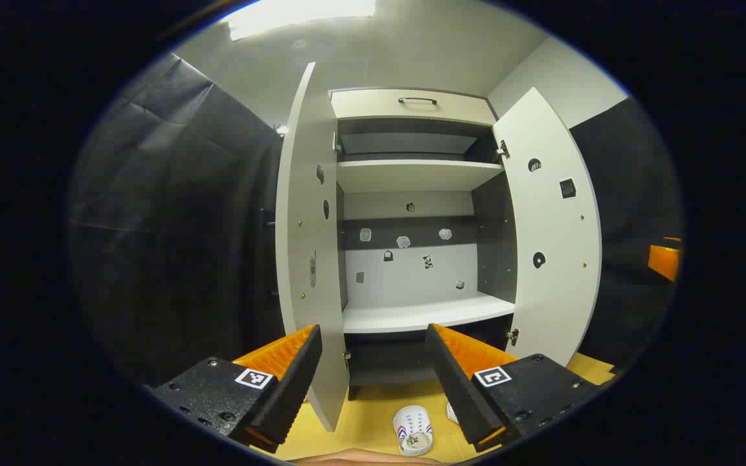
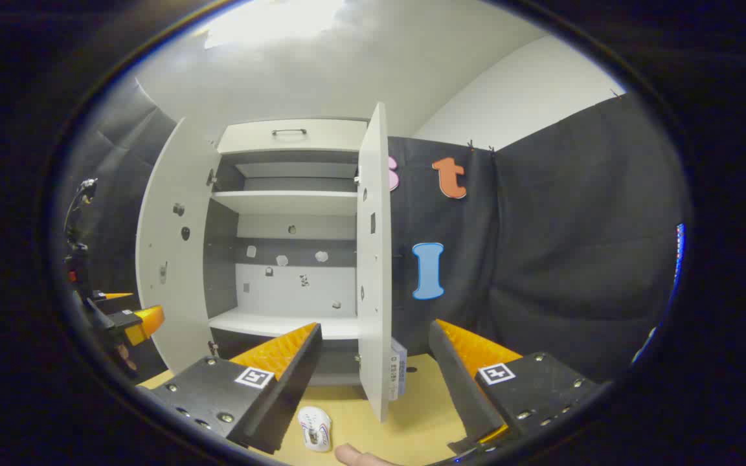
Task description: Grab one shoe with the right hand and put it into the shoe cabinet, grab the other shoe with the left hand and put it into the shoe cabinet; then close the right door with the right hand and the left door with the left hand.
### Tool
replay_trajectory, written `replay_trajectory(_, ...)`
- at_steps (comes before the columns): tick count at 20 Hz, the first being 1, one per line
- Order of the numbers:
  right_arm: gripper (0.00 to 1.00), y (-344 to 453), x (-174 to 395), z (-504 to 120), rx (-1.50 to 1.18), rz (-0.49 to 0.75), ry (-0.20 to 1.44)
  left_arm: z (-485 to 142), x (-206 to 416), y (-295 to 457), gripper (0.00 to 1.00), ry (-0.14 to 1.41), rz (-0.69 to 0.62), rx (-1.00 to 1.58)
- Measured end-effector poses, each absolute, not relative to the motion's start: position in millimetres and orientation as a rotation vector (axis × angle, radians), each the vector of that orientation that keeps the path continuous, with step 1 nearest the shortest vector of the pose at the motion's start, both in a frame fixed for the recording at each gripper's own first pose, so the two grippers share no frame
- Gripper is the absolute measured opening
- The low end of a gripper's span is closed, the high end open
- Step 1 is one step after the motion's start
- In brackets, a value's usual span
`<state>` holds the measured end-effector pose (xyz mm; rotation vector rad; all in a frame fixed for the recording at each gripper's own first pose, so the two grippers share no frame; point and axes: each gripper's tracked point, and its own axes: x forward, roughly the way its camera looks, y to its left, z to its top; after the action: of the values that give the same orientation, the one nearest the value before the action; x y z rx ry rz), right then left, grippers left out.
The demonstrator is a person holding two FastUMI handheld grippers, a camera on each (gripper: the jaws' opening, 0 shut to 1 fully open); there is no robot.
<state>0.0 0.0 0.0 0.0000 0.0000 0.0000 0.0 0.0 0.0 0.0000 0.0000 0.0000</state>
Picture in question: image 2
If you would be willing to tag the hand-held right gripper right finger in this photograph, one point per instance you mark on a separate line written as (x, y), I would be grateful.
(460, 388)

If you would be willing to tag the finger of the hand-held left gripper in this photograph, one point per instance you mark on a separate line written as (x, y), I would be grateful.
(111, 296)
(143, 323)

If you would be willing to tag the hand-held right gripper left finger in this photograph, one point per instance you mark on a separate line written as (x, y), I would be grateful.
(282, 388)

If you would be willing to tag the white cabinet door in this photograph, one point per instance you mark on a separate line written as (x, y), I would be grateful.
(373, 291)
(172, 291)

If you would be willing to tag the white shoe yellow sole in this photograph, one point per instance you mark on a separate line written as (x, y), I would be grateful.
(315, 427)

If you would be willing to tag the white shoe cabinet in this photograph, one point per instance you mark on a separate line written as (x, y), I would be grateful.
(289, 204)

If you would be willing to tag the blue white carton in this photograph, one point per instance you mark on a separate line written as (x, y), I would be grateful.
(399, 369)

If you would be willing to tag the black backdrop cloth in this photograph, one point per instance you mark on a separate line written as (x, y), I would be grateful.
(120, 149)
(541, 259)

